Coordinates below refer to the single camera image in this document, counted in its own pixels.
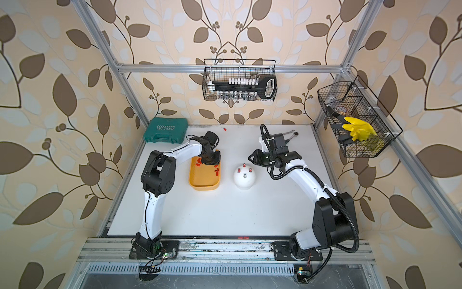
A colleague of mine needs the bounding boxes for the white dome with screws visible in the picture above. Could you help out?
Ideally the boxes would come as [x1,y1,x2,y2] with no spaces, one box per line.
[233,164,256,190]

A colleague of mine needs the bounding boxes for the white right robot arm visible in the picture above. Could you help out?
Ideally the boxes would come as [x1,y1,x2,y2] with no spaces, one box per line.
[248,125,360,260]

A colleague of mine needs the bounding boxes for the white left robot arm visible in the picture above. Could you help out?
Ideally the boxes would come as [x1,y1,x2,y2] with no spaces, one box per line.
[130,131,221,260]

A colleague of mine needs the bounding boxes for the yellow plastic tray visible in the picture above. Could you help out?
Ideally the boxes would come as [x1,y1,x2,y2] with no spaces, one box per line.
[189,157,221,191]

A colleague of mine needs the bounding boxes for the green plastic tool case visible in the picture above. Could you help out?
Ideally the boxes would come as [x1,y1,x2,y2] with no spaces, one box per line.
[143,118,188,144]

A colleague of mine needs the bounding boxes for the black pliers in basket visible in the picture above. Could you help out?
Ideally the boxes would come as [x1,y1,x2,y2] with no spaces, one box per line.
[327,106,354,146]

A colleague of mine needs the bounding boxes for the yellow rubber glove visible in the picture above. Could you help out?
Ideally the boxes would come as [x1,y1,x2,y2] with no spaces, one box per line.
[344,117,378,142]

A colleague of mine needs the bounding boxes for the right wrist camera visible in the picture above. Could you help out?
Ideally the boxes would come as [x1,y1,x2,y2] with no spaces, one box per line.
[259,137,269,153]

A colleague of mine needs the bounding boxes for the black corrugated cable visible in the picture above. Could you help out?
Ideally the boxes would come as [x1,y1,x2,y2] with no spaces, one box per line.
[259,124,360,254]

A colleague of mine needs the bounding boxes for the green handled ratchet wrench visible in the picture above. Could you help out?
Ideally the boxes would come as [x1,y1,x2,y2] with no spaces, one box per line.
[286,132,298,142]

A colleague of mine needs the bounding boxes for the socket set holder rail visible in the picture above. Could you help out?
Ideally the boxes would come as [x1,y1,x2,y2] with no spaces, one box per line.
[205,75,278,101]

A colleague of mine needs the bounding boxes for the black wire basket back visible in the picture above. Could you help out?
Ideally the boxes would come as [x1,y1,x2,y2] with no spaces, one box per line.
[202,58,278,101]

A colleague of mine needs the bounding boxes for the black wire basket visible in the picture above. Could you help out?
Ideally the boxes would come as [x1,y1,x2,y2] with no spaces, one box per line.
[202,58,278,101]
[317,76,403,158]

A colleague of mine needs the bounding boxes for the black wire basket right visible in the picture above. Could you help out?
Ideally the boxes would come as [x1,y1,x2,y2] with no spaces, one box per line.
[317,76,403,158]

